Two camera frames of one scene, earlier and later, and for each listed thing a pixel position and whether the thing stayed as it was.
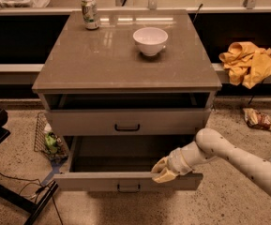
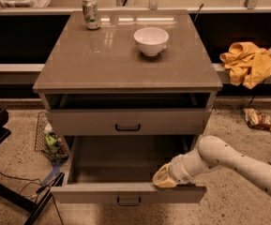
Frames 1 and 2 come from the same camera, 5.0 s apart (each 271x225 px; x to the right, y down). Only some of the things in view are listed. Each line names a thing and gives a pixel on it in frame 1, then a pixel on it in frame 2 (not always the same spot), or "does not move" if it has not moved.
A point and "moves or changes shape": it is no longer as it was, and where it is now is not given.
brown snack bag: (256, 119) does not move
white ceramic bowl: (150, 40) does not move
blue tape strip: (55, 170) does not move
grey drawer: (118, 163) moves or changes shape
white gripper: (177, 162) -> (175, 170)
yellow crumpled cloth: (248, 65) does not move
